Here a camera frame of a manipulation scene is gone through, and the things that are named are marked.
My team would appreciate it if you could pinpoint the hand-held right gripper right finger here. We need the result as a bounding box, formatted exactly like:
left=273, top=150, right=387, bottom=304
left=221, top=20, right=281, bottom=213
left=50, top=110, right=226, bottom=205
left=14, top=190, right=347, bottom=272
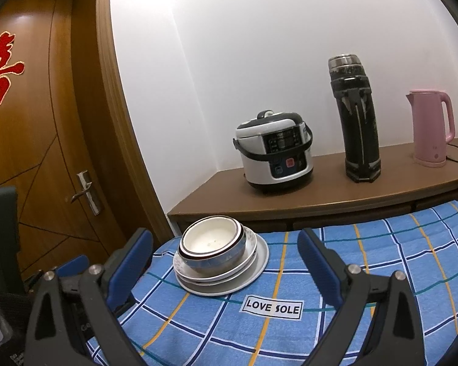
left=297, top=228, right=430, bottom=366

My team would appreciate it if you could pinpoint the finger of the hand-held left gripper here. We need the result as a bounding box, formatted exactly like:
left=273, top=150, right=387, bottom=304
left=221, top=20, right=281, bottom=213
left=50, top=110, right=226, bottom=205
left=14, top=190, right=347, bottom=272
left=55, top=255, right=90, bottom=281

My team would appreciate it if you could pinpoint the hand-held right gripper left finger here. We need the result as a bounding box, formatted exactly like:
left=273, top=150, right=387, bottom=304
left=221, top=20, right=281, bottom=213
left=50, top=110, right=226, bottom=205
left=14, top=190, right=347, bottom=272
left=25, top=228, right=155, bottom=366

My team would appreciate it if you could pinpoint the round metal plate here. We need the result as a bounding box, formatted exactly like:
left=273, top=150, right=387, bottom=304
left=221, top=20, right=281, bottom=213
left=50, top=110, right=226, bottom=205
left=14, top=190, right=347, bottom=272
left=174, top=232, right=270, bottom=297

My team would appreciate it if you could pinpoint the large floral white plate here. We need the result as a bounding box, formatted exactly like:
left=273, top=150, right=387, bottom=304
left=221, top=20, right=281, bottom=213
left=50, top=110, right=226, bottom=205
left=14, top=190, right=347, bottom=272
left=173, top=231, right=259, bottom=285

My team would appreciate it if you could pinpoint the stainless steel bowl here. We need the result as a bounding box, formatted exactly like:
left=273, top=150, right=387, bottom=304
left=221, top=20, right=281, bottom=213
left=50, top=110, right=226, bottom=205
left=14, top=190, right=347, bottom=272
left=179, top=226, right=249, bottom=274

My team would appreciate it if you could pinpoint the blue plaid blanket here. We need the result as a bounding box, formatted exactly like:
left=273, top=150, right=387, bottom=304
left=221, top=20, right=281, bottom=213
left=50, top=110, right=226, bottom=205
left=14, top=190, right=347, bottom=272
left=86, top=200, right=458, bottom=366

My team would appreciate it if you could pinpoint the brown wooden cabinet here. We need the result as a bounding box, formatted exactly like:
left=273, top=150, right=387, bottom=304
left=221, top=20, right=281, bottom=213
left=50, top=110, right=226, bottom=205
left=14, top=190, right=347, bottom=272
left=167, top=143, right=458, bottom=239

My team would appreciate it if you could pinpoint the white and black rice cooker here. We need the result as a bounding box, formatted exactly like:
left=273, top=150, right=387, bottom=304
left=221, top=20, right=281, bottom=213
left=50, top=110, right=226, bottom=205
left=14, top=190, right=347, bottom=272
left=233, top=110, right=315, bottom=193

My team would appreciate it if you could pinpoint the brown wooden door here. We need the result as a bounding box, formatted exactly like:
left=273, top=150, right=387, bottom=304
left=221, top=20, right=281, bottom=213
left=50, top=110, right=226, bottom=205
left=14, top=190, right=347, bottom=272
left=0, top=0, right=161, bottom=286

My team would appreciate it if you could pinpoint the tall black thermos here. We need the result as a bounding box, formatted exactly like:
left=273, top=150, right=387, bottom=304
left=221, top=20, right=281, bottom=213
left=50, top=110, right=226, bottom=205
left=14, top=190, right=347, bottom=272
left=327, top=55, right=382, bottom=184

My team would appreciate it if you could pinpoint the pink electric kettle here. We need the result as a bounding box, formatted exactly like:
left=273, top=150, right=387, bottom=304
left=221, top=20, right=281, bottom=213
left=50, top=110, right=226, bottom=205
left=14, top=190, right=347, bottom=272
left=405, top=89, right=456, bottom=168

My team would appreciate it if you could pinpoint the red paper door decoration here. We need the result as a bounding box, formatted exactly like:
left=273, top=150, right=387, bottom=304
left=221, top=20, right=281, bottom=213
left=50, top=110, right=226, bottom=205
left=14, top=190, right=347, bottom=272
left=0, top=32, right=25, bottom=110

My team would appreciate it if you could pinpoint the metal door handle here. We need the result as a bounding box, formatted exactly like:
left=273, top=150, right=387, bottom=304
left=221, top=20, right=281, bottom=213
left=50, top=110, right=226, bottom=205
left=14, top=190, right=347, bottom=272
left=71, top=170, right=102, bottom=216

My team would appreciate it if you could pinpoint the wooden door frame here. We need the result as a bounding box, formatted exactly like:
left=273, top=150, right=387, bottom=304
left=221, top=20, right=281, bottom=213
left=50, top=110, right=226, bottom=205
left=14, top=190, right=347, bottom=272
left=95, top=0, right=174, bottom=245

